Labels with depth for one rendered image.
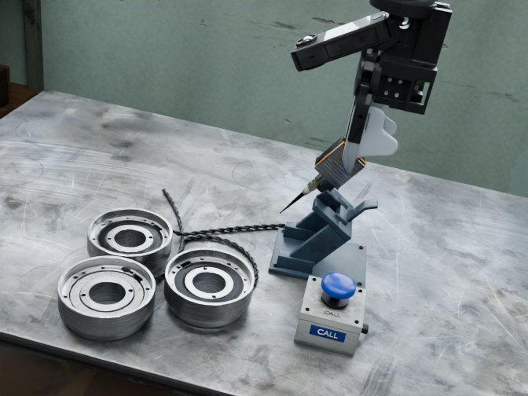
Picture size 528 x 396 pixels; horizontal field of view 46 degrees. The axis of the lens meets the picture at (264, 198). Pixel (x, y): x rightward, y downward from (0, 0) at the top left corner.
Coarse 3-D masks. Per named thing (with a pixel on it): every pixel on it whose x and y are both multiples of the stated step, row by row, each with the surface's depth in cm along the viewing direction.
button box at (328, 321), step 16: (320, 288) 73; (304, 304) 70; (320, 304) 71; (336, 304) 71; (352, 304) 72; (304, 320) 70; (320, 320) 69; (336, 320) 69; (352, 320) 69; (304, 336) 71; (320, 336) 70; (336, 336) 70; (352, 336) 69; (336, 352) 71; (352, 352) 70
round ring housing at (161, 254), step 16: (128, 208) 82; (96, 224) 80; (160, 224) 82; (96, 240) 77; (112, 240) 78; (128, 240) 81; (144, 240) 80; (96, 256) 75; (128, 256) 74; (144, 256) 74; (160, 256) 76
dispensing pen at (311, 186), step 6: (342, 138) 77; (336, 144) 77; (330, 150) 77; (318, 156) 79; (324, 156) 77; (318, 162) 78; (318, 174) 79; (312, 180) 80; (318, 180) 79; (324, 180) 79; (306, 186) 80; (312, 186) 80; (318, 186) 80; (306, 192) 80; (300, 198) 81; (288, 204) 82; (282, 210) 83
